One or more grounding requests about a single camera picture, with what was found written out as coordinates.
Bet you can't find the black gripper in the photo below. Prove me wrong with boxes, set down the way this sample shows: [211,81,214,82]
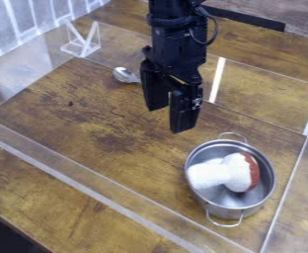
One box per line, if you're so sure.
[141,44,205,133]

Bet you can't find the white red plush mushroom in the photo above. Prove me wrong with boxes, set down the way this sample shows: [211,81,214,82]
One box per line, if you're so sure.
[187,152,259,193]

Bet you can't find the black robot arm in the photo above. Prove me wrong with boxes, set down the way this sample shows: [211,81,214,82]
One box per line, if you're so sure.
[141,0,207,133]

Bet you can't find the clear acrylic triangular stand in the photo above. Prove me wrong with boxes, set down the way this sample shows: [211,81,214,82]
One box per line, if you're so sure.
[60,22,102,58]

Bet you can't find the black strip on table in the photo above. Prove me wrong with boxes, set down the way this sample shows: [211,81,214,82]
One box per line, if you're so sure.
[205,5,286,32]

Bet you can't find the clear acrylic barrier panel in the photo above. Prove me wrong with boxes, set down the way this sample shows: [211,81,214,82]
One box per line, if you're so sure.
[0,125,253,253]

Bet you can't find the spoon with yellow-green handle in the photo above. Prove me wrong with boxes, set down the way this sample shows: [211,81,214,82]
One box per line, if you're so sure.
[114,67,142,83]

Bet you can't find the black cable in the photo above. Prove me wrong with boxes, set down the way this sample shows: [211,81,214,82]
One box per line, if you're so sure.
[187,4,221,46]

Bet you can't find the silver pot with handles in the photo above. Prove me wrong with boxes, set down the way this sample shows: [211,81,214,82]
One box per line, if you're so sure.
[185,132,277,227]

